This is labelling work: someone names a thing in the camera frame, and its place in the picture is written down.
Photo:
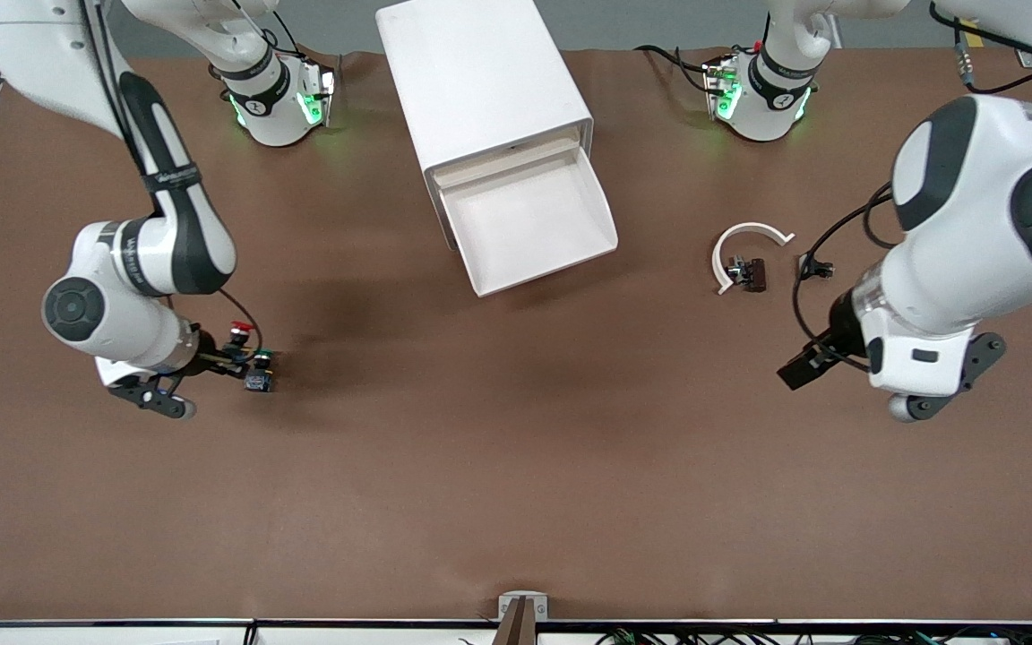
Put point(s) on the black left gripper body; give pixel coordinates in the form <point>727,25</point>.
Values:
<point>839,338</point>

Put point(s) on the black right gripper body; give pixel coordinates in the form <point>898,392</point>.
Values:
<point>209,353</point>

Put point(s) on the red push button switch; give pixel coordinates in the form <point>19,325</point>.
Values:
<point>238,342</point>

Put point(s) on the white plastic drawer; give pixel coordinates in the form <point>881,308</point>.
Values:
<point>489,165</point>
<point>525,224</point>

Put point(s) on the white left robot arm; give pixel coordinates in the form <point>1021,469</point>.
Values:
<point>973,206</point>

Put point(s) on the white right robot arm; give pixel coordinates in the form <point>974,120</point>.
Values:
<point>122,260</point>

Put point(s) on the white drawer cabinet housing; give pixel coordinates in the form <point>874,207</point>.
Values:
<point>471,81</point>

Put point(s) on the small black clip part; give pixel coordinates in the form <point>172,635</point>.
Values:
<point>825,267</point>

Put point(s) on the brown block with metal terminals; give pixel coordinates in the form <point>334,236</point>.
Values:
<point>756,276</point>

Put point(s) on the brown table covering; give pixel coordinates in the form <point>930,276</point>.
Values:
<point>516,448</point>

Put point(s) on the green push button switch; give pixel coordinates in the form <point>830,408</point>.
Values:
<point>259,381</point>

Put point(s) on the black table edge rail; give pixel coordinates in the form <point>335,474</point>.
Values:
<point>122,623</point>

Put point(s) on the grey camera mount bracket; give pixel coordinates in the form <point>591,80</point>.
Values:
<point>523,605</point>

